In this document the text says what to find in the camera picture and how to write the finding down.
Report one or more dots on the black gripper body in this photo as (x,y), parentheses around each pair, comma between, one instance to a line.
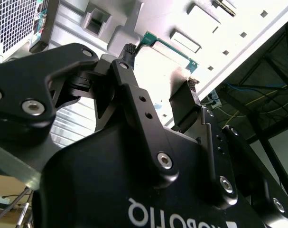
(98,178)

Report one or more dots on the silver CPU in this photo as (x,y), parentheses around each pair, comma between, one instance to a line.
(162,61)

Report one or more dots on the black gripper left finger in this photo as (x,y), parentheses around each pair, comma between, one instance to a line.
(20,80)

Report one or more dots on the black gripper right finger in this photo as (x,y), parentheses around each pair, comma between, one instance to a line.
(219,154)

